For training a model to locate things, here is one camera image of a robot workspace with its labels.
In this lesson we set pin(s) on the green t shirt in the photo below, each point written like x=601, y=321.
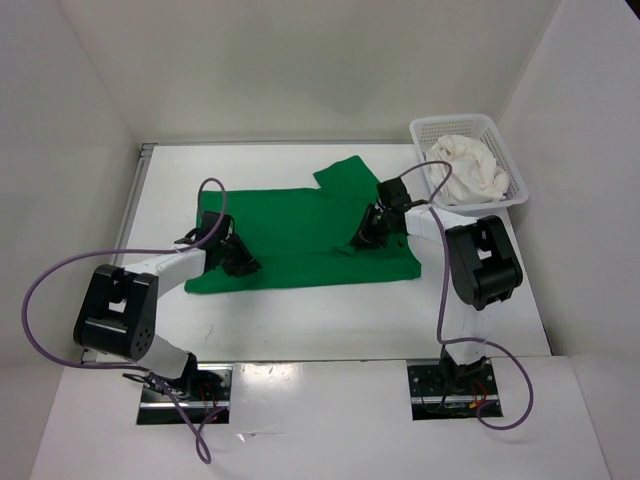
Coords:
x=301, y=236

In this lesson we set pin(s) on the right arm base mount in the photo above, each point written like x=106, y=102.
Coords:
x=432, y=398

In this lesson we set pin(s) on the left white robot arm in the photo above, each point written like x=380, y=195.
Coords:
x=118, y=313

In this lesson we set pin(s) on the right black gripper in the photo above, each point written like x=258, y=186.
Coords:
x=365, y=238

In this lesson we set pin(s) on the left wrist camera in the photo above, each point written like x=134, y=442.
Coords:
x=216, y=226

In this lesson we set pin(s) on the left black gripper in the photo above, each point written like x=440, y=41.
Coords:
x=245, y=264

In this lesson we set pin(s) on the white plastic basket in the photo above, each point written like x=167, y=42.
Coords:
x=426, y=131

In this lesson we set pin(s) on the white t shirt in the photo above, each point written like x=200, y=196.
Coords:
x=476, y=177

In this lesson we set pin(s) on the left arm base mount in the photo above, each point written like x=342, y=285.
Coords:
x=211, y=393

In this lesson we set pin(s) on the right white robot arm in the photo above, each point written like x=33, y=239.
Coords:
x=481, y=269

